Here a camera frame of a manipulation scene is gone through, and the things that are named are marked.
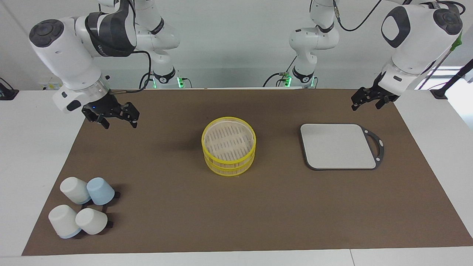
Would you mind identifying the yellow bamboo steamer tier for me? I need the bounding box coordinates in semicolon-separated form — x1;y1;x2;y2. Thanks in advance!
204;150;255;177
201;117;256;164

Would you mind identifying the white mesh steamer liner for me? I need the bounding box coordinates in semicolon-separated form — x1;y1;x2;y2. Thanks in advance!
204;120;254;160

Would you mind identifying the white cutting board grey rim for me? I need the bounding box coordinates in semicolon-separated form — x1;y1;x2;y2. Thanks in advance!
299;123;385;171

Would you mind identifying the light blue plastic cup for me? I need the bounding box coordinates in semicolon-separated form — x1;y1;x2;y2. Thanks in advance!
86;177;115;206

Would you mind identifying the white plastic cup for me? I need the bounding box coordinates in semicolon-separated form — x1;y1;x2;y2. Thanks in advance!
48;205;82;239
60;177;92;205
75;208;108;235

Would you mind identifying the green tipped pole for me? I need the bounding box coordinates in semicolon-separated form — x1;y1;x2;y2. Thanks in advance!
418;31;463;90

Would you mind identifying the black table clamp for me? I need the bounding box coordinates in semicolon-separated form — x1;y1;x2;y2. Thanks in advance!
0;78;19;101

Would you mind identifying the black cup rack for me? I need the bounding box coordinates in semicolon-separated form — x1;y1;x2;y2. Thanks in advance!
82;191;121;229

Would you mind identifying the brown table mat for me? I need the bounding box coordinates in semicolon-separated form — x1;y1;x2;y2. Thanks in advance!
21;89;473;256

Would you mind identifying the black arm base cable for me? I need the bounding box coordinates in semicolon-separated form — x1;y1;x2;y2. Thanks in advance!
139;71;154;89
263;55;297;88

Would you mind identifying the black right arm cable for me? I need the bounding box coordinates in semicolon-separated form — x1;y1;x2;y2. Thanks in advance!
110;50;153;94

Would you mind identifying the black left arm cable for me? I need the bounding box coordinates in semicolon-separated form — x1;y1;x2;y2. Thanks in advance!
332;0;466;31

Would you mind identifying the black camera stand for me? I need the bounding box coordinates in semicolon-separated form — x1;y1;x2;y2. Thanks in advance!
431;58;473;100

